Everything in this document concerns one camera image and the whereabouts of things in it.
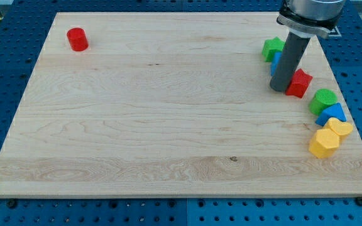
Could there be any blue triangle block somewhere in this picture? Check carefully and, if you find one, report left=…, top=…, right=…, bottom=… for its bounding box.
left=315, top=103, right=347, bottom=126

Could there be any blue cube block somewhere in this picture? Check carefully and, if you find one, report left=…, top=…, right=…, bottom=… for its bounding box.
left=270, top=51, right=282, bottom=76

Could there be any green cylinder block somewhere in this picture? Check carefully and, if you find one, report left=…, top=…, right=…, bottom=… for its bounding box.
left=309, top=89, right=337, bottom=116

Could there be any red star block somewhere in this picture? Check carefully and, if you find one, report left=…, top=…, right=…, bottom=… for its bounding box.
left=285, top=69, right=313, bottom=99

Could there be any red cylinder block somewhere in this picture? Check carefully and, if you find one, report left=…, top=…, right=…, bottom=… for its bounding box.
left=67, top=28, right=89, bottom=51

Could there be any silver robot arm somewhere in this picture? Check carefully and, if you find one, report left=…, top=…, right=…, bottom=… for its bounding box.
left=270, top=0, right=345, bottom=92

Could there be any wooden board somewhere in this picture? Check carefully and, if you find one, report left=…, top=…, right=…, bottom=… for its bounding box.
left=0, top=13, right=362, bottom=199

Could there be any green star block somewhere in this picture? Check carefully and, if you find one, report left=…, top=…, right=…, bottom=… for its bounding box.
left=261, top=36, right=285, bottom=62

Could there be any yellow hexagon block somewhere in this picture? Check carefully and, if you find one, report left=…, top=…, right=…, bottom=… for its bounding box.
left=309, top=129, right=340, bottom=158

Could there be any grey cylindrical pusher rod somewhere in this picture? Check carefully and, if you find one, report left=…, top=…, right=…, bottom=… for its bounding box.
left=270, top=32, right=310, bottom=92

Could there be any yellow heart block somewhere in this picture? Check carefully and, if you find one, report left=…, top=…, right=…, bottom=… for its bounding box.
left=323, top=117, right=354, bottom=143

